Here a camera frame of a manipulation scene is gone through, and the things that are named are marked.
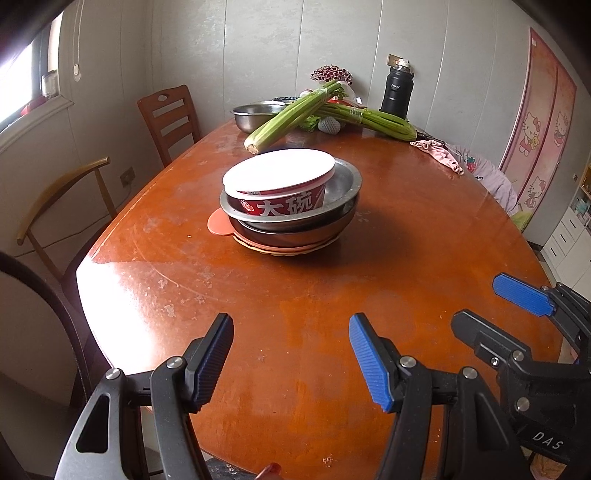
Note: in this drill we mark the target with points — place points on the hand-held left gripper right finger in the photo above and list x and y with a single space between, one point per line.
369 364

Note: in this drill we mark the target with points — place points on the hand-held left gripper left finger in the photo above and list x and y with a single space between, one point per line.
212 360

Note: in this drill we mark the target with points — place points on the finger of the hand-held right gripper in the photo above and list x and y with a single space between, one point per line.
521 293
485 337

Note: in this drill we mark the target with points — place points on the yellow shell-shaped plate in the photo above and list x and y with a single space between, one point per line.
277 253

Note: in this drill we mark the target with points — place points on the orange bear-shaped plate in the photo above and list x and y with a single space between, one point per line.
217 226

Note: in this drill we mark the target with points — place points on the round steel pan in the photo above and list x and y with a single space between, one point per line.
295 235

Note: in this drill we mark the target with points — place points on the deep steel bowl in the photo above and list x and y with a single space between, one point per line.
344 184

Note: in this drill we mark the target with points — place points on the white drawer cabinet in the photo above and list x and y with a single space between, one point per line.
568 240

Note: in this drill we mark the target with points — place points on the pink printed garment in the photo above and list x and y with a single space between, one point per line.
494 184

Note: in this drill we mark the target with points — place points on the pink crumpled cloth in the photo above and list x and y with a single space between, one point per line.
438 152

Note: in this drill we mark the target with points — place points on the pink cartoon wardrobe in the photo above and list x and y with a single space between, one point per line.
540 124

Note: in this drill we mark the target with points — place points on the light wooden curved armchair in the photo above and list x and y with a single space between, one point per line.
60 182

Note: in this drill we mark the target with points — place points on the black thermos flask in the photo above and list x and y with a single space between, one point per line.
395 94

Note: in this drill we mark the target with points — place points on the fruit in white foam net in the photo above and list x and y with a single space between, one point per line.
330 125

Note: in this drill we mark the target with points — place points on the steel basin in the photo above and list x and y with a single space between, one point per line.
251 117

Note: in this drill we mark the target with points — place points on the brown slatted wooden chair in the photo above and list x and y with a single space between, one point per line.
171 115

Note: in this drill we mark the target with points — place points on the dark patterned bowl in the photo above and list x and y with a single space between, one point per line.
286 98

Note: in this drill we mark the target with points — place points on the dark red beaded flower ornament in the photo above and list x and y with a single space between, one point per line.
330 73

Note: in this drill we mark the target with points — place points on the glass jar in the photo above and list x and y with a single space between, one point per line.
48 85

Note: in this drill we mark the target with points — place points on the window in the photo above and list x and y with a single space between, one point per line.
23 87

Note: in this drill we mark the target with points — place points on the low wall socket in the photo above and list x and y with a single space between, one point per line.
128 177

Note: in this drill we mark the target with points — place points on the wall outlet with plug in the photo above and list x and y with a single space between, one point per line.
393 59

